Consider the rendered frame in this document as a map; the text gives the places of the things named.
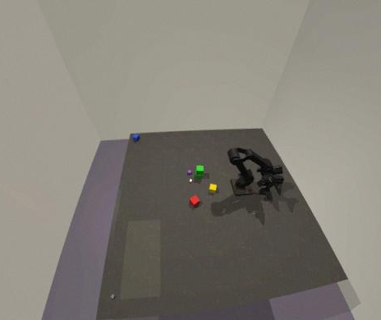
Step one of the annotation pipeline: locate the yellow block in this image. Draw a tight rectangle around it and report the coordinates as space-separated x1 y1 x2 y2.
209 184 217 194

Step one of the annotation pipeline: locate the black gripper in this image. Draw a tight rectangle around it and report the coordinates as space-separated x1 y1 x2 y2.
259 173 284 202

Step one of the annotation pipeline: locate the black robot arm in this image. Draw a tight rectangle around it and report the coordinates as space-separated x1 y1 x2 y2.
228 147 283 190

